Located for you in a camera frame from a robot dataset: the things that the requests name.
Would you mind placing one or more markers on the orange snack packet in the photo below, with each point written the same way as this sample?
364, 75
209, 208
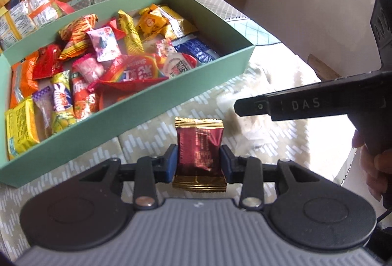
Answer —
22, 83

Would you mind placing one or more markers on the purple candy bar packet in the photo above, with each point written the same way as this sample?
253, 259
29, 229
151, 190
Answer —
44, 109

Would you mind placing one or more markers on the long yellow wafer packet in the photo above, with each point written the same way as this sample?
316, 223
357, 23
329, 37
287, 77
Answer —
132, 40

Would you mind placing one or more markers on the blue white snack packet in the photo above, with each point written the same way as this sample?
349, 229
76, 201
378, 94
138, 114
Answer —
194, 46

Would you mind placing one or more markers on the small red candy packet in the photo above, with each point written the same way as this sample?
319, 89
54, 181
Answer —
118, 33

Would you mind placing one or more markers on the maroon gold chocolate packet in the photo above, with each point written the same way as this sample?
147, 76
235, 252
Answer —
198, 163

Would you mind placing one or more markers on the round jelly cup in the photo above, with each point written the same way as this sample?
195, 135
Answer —
178, 63

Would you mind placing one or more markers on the mint green cardboard box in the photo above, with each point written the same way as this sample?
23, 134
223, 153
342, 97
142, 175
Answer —
234, 50

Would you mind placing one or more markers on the red crinkled candy packet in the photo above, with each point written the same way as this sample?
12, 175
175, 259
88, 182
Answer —
48, 63

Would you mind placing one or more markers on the person's right hand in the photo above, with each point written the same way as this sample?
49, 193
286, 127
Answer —
377, 168

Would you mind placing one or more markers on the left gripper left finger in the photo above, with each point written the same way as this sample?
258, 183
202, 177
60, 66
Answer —
146, 173

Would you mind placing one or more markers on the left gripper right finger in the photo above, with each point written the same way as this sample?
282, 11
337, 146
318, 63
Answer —
251, 173

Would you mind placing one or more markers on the orange yellow candy packet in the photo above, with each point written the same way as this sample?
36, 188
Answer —
151, 23

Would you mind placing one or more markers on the colourful fruit candy packet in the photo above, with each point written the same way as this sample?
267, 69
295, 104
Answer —
63, 112

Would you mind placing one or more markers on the pink white candy packet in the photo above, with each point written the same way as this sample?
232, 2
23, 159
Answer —
104, 43

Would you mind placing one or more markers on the red-orange snack stick packet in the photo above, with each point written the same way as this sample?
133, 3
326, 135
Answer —
85, 102

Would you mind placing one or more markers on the floral red candy packet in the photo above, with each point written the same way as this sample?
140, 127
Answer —
165, 48

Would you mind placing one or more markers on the yellow square snack packet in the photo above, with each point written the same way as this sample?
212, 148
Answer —
21, 128

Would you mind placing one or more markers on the red skittles packet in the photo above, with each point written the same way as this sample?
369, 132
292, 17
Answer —
127, 76

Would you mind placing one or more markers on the yellow silver snack packet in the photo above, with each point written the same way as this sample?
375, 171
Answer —
177, 26

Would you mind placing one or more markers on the orange striped chips packet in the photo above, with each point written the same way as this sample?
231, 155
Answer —
76, 37

